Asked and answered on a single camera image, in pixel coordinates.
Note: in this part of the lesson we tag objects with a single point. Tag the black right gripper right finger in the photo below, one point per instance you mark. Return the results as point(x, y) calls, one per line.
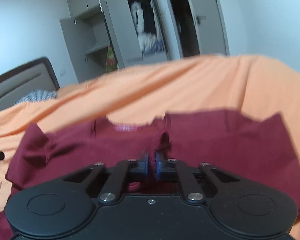
point(196, 184)

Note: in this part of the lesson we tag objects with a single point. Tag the dark red long-sleeve shirt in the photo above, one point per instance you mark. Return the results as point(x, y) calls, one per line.
point(264, 204)

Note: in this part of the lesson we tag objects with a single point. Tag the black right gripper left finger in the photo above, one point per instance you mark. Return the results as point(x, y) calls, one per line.
point(108, 184)

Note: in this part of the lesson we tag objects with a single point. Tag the hanging white jacket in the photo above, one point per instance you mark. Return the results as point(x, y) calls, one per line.
point(137, 16)

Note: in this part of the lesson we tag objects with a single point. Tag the grey room door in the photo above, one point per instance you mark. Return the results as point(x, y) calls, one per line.
point(208, 26)

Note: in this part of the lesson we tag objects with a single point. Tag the grey open wardrobe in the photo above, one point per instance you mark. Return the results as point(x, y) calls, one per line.
point(94, 25)

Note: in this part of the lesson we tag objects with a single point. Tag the blue checkered pillow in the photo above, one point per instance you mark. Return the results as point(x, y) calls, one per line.
point(37, 96)

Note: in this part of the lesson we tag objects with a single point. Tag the brown beige bed headboard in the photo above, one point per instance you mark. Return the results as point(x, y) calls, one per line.
point(20, 81)

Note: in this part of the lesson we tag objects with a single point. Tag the hanging dark garment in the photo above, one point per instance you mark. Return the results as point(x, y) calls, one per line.
point(148, 17)

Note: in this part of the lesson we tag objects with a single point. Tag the white wall socket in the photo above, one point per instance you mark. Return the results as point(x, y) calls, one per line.
point(62, 72)

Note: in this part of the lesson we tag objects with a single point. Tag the colourful bag in wardrobe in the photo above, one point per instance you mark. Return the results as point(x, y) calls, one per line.
point(111, 63)

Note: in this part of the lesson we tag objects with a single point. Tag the orange bed blanket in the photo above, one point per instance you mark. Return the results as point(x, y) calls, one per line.
point(256, 86)

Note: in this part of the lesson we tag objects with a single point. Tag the pile of folded clothes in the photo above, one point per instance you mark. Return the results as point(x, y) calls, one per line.
point(150, 43)

